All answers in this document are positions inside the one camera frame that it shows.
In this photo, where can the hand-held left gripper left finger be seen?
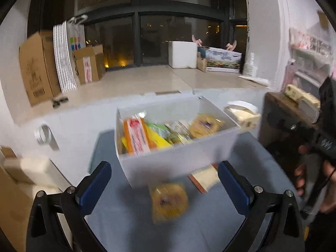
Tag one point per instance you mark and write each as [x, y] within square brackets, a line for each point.
[95, 186]

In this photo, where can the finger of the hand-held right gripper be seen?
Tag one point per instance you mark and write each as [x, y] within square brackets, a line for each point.
[283, 123]

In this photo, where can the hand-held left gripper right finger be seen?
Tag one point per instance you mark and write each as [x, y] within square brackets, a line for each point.
[233, 189]

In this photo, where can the round yellow cookie packet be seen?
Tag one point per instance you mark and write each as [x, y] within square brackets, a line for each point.
[169, 202]
[206, 126]

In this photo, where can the white storage box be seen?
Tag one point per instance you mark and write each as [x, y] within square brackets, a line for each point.
[170, 162]

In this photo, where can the person's right hand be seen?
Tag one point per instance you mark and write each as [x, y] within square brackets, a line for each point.
[329, 186]

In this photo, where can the brown wooden side table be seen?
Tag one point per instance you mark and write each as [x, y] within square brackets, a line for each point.
[278, 102]

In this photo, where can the grey white pouch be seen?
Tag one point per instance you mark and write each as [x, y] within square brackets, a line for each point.
[309, 113]

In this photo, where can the beige brown edged packet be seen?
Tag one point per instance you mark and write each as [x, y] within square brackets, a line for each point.
[206, 178]

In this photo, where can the yellow white snack packet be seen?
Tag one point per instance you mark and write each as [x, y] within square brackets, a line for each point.
[299, 94]

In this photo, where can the cream snack packet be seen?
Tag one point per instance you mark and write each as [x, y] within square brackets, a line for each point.
[244, 116]

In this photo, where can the blue grey table cloth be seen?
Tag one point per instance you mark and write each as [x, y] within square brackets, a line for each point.
[126, 215]

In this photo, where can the white paper sheet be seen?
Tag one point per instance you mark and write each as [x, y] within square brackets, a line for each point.
[254, 80]

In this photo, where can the orange striped snack packet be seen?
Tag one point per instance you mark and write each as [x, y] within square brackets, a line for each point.
[136, 136]

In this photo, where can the white tape roll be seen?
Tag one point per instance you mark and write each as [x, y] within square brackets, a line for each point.
[48, 137]

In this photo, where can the cream foam block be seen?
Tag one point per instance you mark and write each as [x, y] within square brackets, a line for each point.
[29, 170]

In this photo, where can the olive green snack packet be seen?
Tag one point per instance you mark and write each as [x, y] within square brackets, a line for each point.
[178, 138]

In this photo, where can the small white snack packet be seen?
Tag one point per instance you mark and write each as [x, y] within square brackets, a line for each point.
[179, 126]

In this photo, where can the open brown cardboard box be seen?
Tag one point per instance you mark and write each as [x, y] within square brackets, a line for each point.
[15, 215]

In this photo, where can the landscape printed carton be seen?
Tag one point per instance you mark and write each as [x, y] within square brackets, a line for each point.
[223, 60]

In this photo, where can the black scissors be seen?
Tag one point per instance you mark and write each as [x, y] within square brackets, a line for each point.
[59, 101]

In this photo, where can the pink toy figure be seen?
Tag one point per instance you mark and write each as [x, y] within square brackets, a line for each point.
[197, 40]
[231, 46]

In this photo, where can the small brown carton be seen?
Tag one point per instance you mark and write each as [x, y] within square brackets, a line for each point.
[201, 64]

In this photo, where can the small labelled cardboard box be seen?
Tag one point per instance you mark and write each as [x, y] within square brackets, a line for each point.
[92, 65]

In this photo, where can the white foam box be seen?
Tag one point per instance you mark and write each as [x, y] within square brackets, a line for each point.
[182, 55]

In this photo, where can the large brown cardboard box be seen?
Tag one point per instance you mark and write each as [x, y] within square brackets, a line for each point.
[34, 71]

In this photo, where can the white dotted paper bag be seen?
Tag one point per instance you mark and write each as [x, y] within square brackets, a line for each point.
[64, 57]

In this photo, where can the wall shelf rack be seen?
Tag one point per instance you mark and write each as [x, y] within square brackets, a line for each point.
[309, 55]

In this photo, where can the dark window frame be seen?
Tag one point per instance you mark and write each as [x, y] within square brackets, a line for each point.
[135, 31]

